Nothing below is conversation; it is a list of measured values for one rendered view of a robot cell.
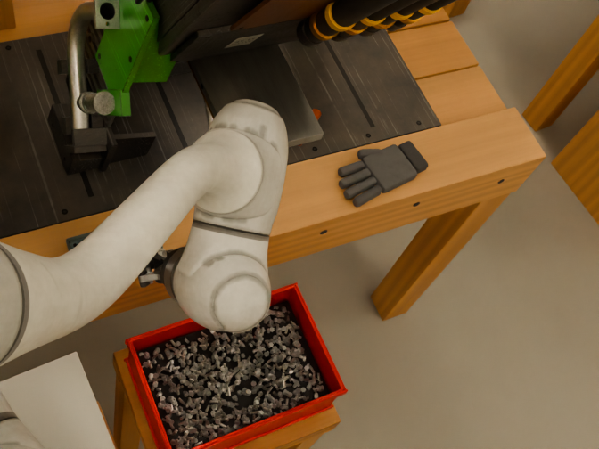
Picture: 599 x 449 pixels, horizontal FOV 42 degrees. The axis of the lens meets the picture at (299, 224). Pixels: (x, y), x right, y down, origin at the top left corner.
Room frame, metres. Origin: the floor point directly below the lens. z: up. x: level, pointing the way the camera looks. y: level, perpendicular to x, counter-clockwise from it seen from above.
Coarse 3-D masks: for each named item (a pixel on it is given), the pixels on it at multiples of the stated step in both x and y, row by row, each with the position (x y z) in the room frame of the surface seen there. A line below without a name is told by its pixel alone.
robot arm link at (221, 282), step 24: (192, 240) 0.45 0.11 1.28; (216, 240) 0.45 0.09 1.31; (240, 240) 0.46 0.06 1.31; (264, 240) 0.48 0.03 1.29; (192, 264) 0.42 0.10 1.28; (216, 264) 0.42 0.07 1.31; (240, 264) 0.42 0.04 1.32; (264, 264) 0.46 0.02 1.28; (192, 288) 0.39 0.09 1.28; (216, 288) 0.38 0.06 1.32; (240, 288) 0.40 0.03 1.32; (264, 288) 0.41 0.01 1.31; (192, 312) 0.37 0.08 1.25; (216, 312) 0.36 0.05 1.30; (240, 312) 0.38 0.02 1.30; (264, 312) 0.39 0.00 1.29
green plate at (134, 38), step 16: (128, 0) 0.81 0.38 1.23; (144, 0) 0.78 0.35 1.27; (128, 16) 0.79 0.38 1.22; (144, 16) 0.77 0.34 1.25; (112, 32) 0.80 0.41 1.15; (128, 32) 0.78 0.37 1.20; (144, 32) 0.76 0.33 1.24; (112, 48) 0.78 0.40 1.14; (128, 48) 0.76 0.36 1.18; (144, 48) 0.75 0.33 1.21; (112, 64) 0.77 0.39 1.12; (128, 64) 0.75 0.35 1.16; (144, 64) 0.77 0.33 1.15; (160, 64) 0.79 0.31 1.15; (112, 80) 0.75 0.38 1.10; (128, 80) 0.74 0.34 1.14; (144, 80) 0.77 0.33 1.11; (160, 80) 0.79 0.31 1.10
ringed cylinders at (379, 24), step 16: (352, 0) 0.76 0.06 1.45; (368, 0) 0.75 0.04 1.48; (384, 0) 0.74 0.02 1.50; (400, 0) 0.78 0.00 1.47; (416, 0) 0.78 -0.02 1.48; (432, 0) 0.82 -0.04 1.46; (448, 0) 0.87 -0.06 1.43; (320, 16) 0.80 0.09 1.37; (336, 16) 0.78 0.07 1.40; (352, 16) 0.77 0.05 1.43; (368, 16) 0.81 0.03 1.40; (384, 16) 0.81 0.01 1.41; (400, 16) 0.85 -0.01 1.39; (416, 16) 0.90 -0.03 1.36; (304, 32) 0.82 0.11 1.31; (320, 32) 0.80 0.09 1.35; (336, 32) 0.80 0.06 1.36; (352, 32) 0.83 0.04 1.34; (368, 32) 0.88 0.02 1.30
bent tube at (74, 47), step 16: (96, 0) 0.79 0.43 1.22; (112, 0) 0.81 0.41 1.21; (80, 16) 0.81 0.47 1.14; (96, 16) 0.78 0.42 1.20; (112, 16) 0.80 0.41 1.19; (80, 32) 0.81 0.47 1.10; (80, 48) 0.80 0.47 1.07; (80, 64) 0.79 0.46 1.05; (80, 80) 0.77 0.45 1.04; (80, 112) 0.73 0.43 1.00; (80, 128) 0.71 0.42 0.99
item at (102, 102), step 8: (80, 96) 0.73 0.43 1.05; (88, 96) 0.72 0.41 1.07; (96, 96) 0.71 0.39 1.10; (104, 96) 0.72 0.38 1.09; (112, 96) 0.73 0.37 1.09; (80, 104) 0.72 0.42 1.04; (88, 104) 0.71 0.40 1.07; (96, 104) 0.70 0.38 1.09; (104, 104) 0.71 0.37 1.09; (112, 104) 0.72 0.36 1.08; (88, 112) 0.72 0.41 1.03; (104, 112) 0.70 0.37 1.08
